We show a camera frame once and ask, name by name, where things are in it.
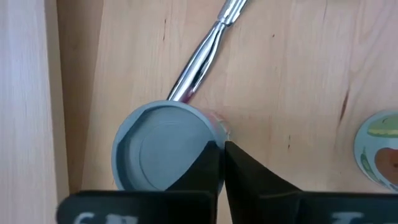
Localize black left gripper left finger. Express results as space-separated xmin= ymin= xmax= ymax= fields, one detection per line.
xmin=56 ymin=141 xmax=224 ymax=224

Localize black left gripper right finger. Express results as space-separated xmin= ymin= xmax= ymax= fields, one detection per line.
xmin=224 ymin=141 xmax=398 ymax=224

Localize short can yellow red label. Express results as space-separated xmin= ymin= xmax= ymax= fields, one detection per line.
xmin=111 ymin=99 xmax=231 ymax=192

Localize mixed vegetables can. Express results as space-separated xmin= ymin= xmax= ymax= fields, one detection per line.
xmin=353 ymin=109 xmax=398 ymax=192

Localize wooden shelf board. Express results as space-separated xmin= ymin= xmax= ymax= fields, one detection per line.
xmin=0 ymin=0 xmax=70 ymax=224

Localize chrome utensil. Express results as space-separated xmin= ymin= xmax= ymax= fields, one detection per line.
xmin=167 ymin=0 xmax=249 ymax=103

